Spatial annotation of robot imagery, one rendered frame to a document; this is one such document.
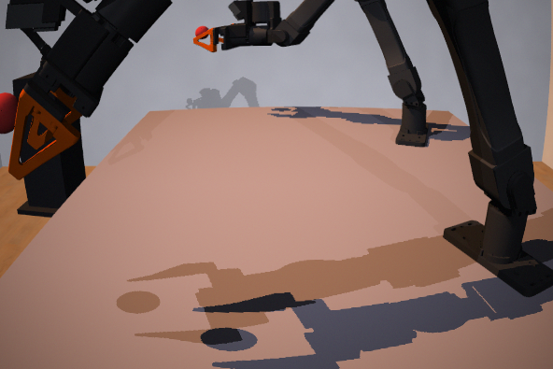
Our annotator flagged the red sphere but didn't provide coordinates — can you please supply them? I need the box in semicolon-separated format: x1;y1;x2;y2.
195;26;208;39
0;92;19;134

